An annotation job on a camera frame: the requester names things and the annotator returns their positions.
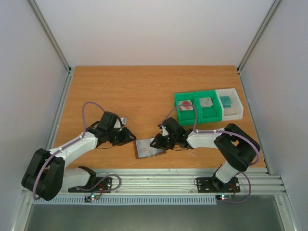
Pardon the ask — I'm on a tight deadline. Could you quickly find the red circle card stack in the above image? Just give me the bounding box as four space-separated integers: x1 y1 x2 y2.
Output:
178 100 193 111

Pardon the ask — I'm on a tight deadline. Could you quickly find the aluminium front rail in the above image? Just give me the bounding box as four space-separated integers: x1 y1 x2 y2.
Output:
22 168 286 195

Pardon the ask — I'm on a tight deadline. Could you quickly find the teal card stack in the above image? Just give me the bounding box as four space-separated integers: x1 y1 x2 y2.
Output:
220 96 231 108

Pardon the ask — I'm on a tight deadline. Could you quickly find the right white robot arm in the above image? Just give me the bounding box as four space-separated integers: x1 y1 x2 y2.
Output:
150 117 260 192

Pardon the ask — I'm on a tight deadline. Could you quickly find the left controller board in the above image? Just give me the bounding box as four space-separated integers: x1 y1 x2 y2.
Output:
84 195 100 203

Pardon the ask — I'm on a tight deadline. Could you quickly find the brown leather card holder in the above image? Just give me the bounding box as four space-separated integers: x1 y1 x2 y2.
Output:
134 138 166 159

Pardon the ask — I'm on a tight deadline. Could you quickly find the right controller board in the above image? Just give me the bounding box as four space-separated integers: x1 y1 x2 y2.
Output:
216 194 233 201

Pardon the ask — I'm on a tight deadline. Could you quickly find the left aluminium frame post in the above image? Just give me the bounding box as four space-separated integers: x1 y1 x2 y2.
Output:
26 0 73 74

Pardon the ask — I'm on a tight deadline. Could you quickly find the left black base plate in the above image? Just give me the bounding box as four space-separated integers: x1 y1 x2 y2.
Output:
68 177 112 193

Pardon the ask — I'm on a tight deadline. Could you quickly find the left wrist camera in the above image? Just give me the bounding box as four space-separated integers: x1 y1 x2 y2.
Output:
118 117 127 127

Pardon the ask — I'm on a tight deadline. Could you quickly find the aluminium frame post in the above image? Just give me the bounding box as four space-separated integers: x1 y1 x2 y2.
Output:
26 0 73 74
236 0 282 74

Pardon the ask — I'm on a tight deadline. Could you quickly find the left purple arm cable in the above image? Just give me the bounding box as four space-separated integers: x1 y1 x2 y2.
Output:
32 101 121 201

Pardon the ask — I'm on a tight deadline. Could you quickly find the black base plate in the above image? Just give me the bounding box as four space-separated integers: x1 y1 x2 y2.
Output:
193 177 241 193
68 177 112 193

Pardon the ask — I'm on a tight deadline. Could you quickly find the white VIP card stack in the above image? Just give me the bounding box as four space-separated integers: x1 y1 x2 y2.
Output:
199 97 213 108

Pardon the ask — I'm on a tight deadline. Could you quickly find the right aluminium frame post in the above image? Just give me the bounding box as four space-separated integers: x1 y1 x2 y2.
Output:
236 0 282 74

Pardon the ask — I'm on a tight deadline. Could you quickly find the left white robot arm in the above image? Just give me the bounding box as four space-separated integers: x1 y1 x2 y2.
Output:
21 112 136 201

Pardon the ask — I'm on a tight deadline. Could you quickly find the green bin with red cards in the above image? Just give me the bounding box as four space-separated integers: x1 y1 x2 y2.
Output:
174 92 197 126

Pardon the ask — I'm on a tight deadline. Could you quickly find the white bin with teal cards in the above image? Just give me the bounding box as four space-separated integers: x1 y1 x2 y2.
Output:
215 88 244 121

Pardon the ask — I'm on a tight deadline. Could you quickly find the grey slotted cable duct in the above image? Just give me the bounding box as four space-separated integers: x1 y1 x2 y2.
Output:
33 195 217 205

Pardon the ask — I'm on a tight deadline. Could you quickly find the controller board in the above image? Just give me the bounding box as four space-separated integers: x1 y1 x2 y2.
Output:
84 195 100 203
216 194 233 201

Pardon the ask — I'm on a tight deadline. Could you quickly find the green bin with VIP cards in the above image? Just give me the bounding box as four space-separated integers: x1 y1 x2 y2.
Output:
195 90 222 124

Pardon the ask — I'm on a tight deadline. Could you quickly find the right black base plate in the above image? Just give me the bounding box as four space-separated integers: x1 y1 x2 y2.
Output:
193 177 241 193

